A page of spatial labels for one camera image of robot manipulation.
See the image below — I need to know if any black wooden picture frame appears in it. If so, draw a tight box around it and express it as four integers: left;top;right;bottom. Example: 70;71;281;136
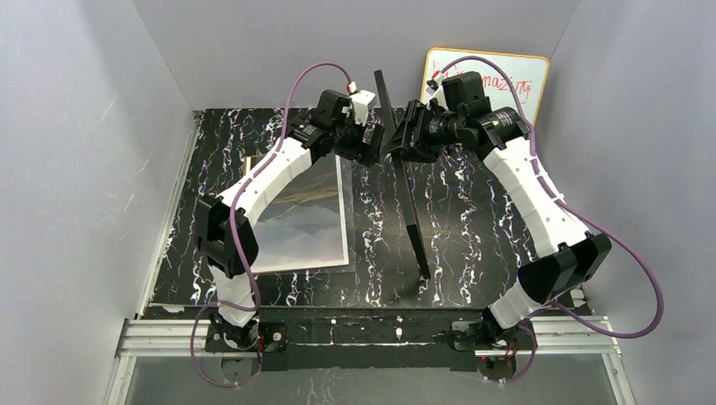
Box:
374;69;431;281

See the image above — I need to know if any clear acrylic sheet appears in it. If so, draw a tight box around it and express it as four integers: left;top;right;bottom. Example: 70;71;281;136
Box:
268;154;357;275

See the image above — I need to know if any landscape photo print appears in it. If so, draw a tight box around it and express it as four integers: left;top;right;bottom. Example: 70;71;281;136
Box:
244;155;350;273

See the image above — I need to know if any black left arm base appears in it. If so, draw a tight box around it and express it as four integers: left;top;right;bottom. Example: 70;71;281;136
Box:
204;313;288;353

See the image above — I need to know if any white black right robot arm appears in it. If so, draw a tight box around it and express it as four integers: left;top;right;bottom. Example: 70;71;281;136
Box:
375;72;611;338

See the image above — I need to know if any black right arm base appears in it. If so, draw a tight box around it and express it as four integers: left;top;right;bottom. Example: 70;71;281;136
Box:
444;317;538;353

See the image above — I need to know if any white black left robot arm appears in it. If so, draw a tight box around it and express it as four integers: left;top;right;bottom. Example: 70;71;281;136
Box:
195;90;383;328

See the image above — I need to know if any whiteboard with red writing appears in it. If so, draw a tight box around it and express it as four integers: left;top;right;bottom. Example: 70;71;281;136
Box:
423;47;550;124

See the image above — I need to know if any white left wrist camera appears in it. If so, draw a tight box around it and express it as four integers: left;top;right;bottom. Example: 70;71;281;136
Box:
350;90;377;127

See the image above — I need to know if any brown frame backing board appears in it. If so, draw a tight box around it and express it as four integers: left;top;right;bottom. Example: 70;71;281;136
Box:
243;154;264;176

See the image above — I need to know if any aluminium mounting rail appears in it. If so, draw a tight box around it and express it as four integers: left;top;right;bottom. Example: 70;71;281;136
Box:
105;307;635;404

